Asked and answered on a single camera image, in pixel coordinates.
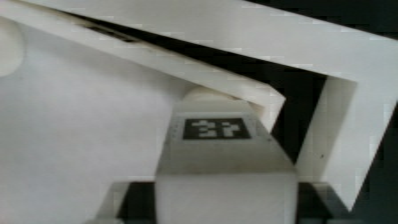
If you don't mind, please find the white obstacle fence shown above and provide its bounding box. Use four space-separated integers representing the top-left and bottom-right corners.
24 0 398 205

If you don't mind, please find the white square tabletop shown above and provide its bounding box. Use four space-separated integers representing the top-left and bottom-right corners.
0 0 284 224

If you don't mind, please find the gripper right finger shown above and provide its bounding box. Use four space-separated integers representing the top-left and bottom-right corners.
294 182 364 224

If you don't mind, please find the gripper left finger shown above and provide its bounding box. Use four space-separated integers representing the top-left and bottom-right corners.
83 181 156 224

